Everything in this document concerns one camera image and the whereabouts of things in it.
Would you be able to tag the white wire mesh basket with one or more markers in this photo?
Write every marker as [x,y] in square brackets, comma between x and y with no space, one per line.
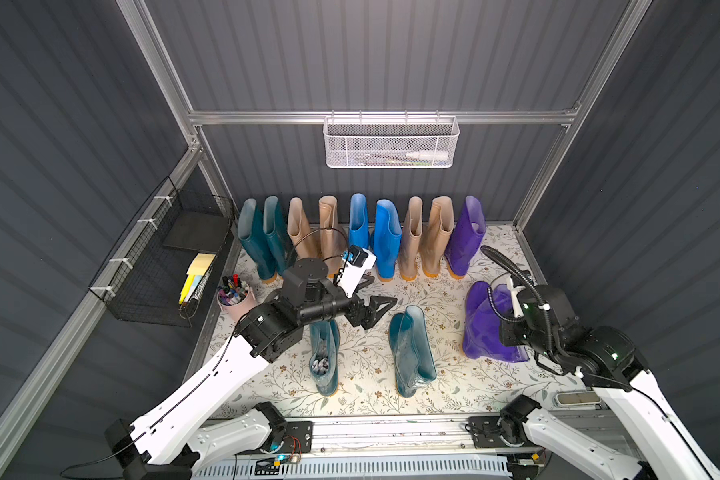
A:
[381,141]

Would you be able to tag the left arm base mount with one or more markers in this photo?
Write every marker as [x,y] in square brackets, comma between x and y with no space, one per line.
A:
[293,437]

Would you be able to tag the yellow sticky notes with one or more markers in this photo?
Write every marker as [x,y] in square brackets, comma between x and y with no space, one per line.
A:
[195,274]

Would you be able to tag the pink pen cup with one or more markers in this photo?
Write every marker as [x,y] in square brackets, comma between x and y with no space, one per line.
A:
[235,297]

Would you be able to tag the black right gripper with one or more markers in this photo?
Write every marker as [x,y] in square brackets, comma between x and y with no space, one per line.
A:
[517,330]

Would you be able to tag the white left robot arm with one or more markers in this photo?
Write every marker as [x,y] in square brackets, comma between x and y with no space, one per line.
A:
[173,440]

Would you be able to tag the beige boot back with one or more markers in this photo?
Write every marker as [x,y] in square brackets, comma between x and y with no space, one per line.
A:
[410,240]
[305,240]
[437,235]
[332,237]

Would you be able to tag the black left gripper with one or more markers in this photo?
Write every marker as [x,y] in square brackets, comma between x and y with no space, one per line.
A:
[356,308]

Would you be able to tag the blue boot back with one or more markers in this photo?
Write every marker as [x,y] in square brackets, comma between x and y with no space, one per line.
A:
[359,234]
[386,238]

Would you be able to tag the purple boot front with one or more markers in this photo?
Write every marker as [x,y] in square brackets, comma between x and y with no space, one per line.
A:
[466,238]
[482,329]

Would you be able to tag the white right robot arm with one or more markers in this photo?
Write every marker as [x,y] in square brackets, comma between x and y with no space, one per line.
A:
[668,450]

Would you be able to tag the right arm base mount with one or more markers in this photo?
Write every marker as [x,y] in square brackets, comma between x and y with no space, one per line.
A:
[486,432]

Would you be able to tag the teal boot front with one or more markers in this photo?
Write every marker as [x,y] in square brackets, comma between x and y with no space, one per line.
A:
[413,359]
[323,363]

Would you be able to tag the white tube in basket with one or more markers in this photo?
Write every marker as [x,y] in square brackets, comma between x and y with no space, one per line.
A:
[430,156]

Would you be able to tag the dark teal boot back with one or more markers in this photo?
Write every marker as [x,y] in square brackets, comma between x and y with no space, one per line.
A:
[254,240]
[275,231]

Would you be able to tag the small beige floor device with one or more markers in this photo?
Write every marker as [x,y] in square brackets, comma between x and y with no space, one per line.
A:
[575,399]

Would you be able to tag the black wire wall basket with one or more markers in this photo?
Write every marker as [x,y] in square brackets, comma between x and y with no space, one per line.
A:
[142,279]

